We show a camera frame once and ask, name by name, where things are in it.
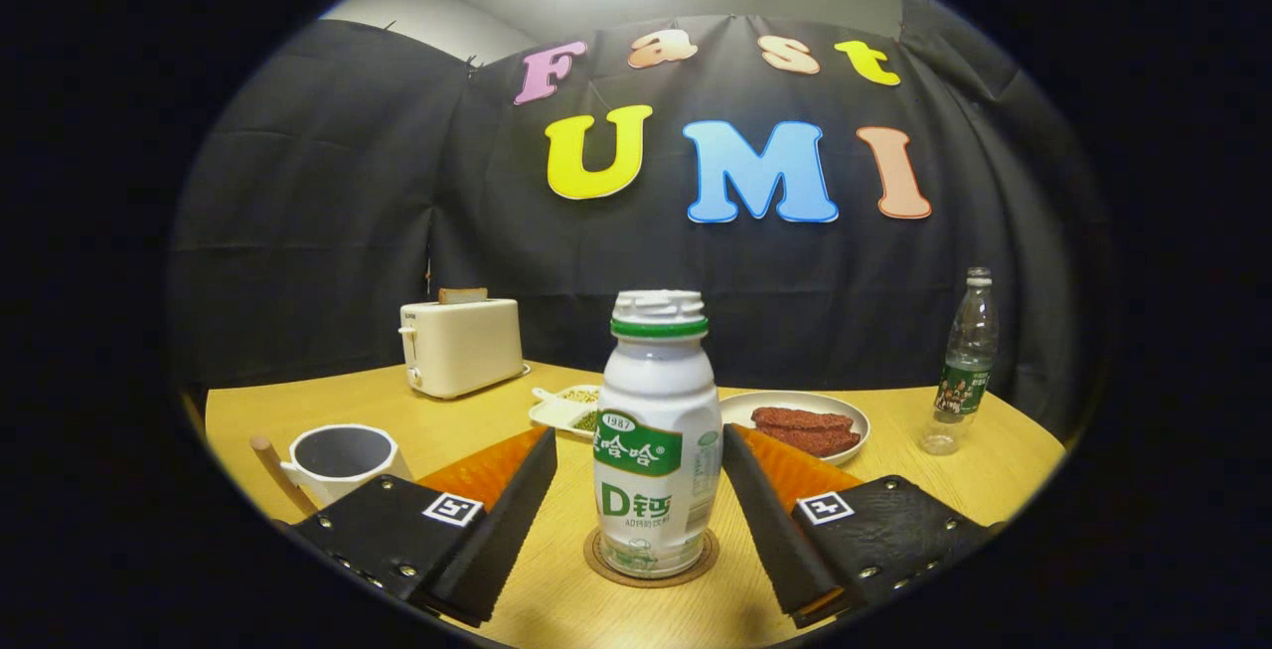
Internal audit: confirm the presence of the clear plastic water bottle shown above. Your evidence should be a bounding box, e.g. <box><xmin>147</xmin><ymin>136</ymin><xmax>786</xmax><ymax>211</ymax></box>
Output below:
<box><xmin>919</xmin><ymin>266</ymin><xmax>1001</xmax><ymax>456</ymax></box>

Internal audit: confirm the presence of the black backdrop cloth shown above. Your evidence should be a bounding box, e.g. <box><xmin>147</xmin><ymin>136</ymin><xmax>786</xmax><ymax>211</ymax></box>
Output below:
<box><xmin>167</xmin><ymin>13</ymin><xmax>1109</xmax><ymax>443</ymax></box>

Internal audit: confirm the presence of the red meat slice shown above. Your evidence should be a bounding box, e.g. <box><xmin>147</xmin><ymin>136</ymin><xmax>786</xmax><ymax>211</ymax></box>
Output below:
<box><xmin>760</xmin><ymin>425</ymin><xmax>863</xmax><ymax>458</ymax></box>
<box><xmin>751</xmin><ymin>406</ymin><xmax>856</xmax><ymax>433</ymax></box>

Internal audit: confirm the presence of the white round plate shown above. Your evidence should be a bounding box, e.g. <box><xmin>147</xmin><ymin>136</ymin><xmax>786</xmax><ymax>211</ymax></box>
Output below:
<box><xmin>717</xmin><ymin>391</ymin><xmax>872</xmax><ymax>468</ymax></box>

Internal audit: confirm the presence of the wooden table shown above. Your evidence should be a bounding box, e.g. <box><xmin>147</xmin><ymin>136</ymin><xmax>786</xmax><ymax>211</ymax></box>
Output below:
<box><xmin>204</xmin><ymin>361</ymin><xmax>1069</xmax><ymax>649</ymax></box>

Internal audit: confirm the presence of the round cork coaster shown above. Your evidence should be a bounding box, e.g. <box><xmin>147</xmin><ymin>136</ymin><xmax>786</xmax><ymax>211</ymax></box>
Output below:
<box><xmin>583</xmin><ymin>527</ymin><xmax>720</xmax><ymax>588</ymax></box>

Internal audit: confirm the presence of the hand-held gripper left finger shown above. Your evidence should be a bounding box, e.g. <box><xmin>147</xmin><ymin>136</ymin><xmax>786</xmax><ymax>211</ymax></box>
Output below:
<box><xmin>288</xmin><ymin>425</ymin><xmax>559</xmax><ymax>628</ymax></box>

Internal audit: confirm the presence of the white divided bean dish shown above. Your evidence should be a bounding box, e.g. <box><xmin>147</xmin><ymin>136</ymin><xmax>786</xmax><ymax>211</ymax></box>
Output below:
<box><xmin>528</xmin><ymin>384</ymin><xmax>603</xmax><ymax>434</ymax></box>

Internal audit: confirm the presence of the white cup wooden handle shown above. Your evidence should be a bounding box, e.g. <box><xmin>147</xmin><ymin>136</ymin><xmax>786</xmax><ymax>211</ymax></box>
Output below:
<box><xmin>248</xmin><ymin>423</ymin><xmax>413</xmax><ymax>516</ymax></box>

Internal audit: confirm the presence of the cream toaster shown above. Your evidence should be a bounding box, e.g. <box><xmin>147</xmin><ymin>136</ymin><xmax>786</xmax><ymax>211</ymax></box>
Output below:
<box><xmin>399</xmin><ymin>297</ymin><xmax>530</xmax><ymax>401</ymax></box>

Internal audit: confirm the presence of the white juice bottle green label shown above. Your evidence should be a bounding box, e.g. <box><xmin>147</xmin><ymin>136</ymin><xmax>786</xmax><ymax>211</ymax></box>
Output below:
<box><xmin>592</xmin><ymin>289</ymin><xmax>723</xmax><ymax>578</ymax></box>

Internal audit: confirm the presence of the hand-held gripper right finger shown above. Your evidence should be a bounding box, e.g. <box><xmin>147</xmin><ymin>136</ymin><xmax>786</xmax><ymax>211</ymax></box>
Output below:
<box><xmin>721</xmin><ymin>422</ymin><xmax>1005</xmax><ymax>630</ymax></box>

